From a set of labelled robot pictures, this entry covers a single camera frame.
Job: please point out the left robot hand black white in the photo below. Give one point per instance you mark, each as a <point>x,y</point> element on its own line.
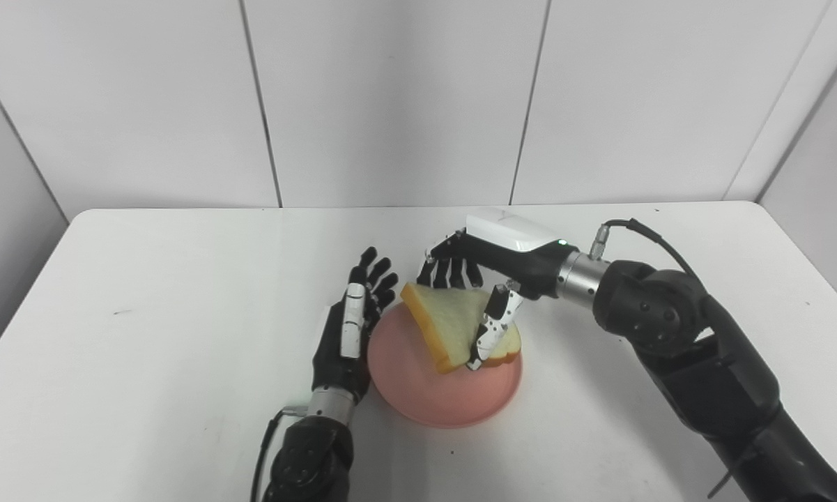
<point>352,335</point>

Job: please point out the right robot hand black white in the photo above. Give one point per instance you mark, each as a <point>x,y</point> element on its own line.
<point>502,265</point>

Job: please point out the slice of white bread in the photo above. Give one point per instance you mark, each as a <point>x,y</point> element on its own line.
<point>453,324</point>

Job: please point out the pink round plate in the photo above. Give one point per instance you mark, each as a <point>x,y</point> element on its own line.
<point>432,387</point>

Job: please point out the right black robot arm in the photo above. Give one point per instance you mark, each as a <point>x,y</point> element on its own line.
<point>704,362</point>

